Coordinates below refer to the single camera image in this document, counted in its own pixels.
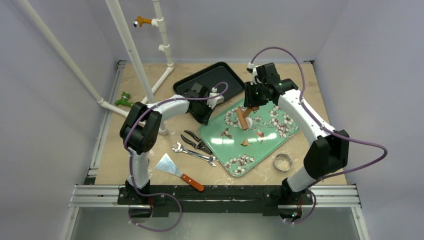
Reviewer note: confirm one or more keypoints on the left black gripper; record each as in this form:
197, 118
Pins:
204, 119

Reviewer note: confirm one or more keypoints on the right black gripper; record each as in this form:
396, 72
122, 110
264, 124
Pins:
251, 100

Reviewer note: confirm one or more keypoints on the wooden dough roller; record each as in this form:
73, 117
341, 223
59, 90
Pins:
242, 114

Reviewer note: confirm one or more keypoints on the green floral tray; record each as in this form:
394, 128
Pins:
239, 150

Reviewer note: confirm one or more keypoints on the black plastic tray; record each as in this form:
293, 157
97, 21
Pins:
209, 77

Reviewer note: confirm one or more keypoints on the white dough ball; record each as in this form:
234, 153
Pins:
249, 123

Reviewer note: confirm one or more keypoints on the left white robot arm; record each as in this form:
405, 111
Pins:
141, 127

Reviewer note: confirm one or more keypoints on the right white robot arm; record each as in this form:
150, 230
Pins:
328, 148

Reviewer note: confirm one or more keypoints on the silver open-end wrench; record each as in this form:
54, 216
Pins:
179, 148

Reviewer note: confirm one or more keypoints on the green plastic faucet tap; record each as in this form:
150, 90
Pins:
124, 100

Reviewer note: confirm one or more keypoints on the orange faucet tap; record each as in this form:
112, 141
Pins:
140, 21

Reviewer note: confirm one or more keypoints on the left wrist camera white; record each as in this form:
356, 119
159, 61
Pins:
214, 98

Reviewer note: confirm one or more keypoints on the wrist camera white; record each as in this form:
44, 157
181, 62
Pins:
252, 69
214, 98

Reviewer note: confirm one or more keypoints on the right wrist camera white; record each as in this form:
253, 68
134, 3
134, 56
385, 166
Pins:
252, 69

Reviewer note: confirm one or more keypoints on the black handled pliers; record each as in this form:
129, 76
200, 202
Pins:
196, 143

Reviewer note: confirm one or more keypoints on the metal scraper wooden handle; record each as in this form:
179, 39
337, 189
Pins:
166, 165

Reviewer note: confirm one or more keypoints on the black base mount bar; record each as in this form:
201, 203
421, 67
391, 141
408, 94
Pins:
267, 200

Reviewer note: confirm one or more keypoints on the aluminium rail frame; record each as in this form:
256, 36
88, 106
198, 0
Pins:
96, 215

